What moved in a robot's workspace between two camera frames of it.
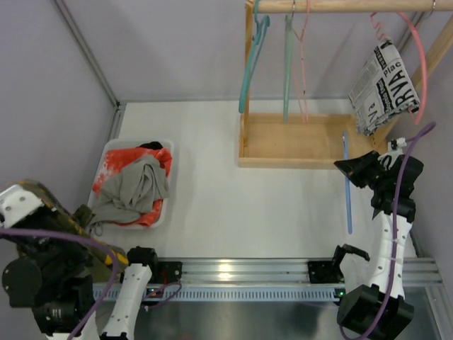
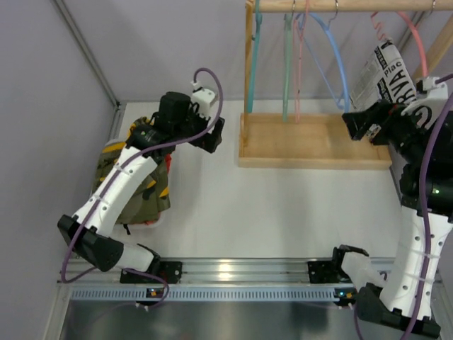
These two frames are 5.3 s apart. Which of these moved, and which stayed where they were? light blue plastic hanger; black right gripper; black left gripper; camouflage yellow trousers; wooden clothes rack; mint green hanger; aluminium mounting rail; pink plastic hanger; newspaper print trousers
Moved: black left gripper; camouflage yellow trousers; light blue plastic hanger; black right gripper
Stayed: newspaper print trousers; aluminium mounting rail; mint green hanger; wooden clothes rack; pink plastic hanger
